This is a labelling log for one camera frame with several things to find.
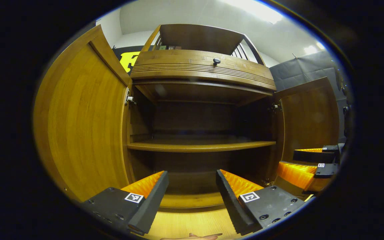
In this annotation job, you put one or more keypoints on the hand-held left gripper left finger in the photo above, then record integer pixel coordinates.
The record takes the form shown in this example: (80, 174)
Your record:
(152, 203)

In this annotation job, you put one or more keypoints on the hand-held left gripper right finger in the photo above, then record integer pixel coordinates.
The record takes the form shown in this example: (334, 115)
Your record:
(230, 206)

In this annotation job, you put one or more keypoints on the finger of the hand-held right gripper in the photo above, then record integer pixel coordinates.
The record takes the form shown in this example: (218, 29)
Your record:
(312, 156)
(327, 170)

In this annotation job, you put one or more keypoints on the wooden cabinet door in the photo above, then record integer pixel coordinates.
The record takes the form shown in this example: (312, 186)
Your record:
(312, 116)
(85, 126)

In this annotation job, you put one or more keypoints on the wooden double-door shoe cabinet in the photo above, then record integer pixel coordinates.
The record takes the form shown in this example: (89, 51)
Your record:
(195, 116)

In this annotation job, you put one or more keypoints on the metal door hinge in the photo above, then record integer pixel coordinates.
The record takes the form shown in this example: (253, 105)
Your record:
(266, 183)
(276, 106)
(129, 98)

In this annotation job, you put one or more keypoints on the wooden railed cabinet rack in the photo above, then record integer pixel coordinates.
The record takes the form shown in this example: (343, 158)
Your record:
(202, 36)

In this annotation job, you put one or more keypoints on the dark curved stand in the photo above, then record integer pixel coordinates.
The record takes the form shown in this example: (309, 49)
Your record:
(340, 83)

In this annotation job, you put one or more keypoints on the wooden inner shelf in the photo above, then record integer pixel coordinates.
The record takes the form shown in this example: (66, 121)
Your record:
(198, 146)

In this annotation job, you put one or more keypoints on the small ceiling light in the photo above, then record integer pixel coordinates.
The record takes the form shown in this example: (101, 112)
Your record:
(310, 50)

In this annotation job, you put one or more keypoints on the black drawer knob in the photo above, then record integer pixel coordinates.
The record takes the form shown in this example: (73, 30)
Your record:
(216, 61)

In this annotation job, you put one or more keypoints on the wooden drawer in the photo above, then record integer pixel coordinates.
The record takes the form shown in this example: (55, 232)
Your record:
(178, 63)

